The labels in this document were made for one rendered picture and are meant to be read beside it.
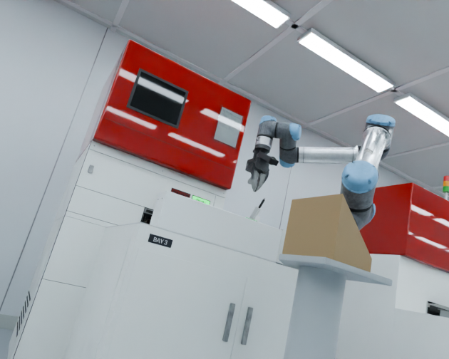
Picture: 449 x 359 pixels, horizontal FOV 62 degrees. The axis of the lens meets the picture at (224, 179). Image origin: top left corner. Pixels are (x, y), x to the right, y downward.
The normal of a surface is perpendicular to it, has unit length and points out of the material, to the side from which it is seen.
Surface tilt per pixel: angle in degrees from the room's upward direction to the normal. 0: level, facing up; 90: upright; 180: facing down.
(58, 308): 90
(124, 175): 90
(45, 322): 90
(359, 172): 62
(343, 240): 90
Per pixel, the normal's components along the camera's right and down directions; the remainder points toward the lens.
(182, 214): 0.48, -0.14
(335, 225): -0.83, -0.33
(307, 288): -0.62, -0.36
